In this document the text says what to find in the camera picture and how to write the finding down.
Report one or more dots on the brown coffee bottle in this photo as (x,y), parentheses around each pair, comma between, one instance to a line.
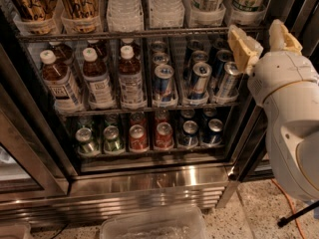
(79,15)
(37,13)

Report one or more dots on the black tripod leg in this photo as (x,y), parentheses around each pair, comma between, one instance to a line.
(285,220)

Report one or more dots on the clear plastic bin corner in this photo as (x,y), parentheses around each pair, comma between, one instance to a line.
(15,231)

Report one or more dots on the clear plastic bin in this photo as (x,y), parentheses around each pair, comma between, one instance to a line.
(162,223)

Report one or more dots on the clear water bottle left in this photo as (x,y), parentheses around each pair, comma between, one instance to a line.
(125,15)

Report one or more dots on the stainless steel fridge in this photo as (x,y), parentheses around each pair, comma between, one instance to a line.
(45,181)

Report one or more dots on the red bull can front right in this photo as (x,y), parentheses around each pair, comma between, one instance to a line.
(227,82)

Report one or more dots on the iced tea bottle front middle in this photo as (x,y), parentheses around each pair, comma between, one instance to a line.
(97,78)

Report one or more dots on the wire shelf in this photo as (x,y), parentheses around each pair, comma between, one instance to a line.
(177,32)
(146,110)

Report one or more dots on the iced tea bottle front left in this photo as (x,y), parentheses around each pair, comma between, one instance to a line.
(61,82)

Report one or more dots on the blue soda can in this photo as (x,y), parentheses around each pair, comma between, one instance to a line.
(188,135)
(213,132)

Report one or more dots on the middle wire shelf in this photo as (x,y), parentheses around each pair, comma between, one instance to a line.
(146,110)

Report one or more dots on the red bull can front left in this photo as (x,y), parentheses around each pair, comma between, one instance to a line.
(163,84)

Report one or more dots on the iced tea bottle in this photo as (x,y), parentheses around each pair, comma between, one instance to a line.
(131,79)
(61,82)
(97,78)

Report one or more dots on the clear water bottle right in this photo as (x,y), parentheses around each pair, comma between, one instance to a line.
(166,13)

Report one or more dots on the brown coffee bottle right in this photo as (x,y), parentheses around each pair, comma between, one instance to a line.
(79,15)

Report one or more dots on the green soda can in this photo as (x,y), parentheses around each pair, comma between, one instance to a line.
(113,143)
(87,143)

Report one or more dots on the red soda can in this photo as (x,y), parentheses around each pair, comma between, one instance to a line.
(138,139)
(163,136)

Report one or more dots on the upper wire shelf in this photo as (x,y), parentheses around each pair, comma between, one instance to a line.
(177,32)

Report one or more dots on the iced tea bottle front right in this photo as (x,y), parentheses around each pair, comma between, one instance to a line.
(131,79)

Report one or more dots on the red soda can left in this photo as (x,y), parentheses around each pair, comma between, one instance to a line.
(138,139)

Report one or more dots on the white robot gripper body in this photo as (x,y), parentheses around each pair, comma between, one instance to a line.
(286,71)

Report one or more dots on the red bull can front middle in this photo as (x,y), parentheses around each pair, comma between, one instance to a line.
(198,81)

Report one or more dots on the brown coffee bottle left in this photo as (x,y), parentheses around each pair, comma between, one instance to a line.
(37,13)

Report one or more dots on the green soda can left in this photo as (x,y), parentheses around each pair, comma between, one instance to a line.
(87,143)

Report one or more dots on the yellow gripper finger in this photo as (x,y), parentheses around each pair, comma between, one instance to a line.
(246,50)
(280,39)

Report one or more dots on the blue soda can right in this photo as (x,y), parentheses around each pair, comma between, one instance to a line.
(213,132)

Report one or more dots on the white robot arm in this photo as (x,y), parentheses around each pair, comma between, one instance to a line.
(292,138)

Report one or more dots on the clear water bottle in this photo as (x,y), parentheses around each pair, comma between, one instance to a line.
(166,13)
(125,15)

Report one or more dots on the green soda can right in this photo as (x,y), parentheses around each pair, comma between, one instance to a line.
(113,143)

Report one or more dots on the red bull can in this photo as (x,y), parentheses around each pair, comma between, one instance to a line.
(163,84)
(198,81)
(227,82)

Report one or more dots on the blue soda can left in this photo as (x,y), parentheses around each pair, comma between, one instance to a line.
(188,135)

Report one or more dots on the red soda can right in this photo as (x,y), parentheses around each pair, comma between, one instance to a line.
(163,136)

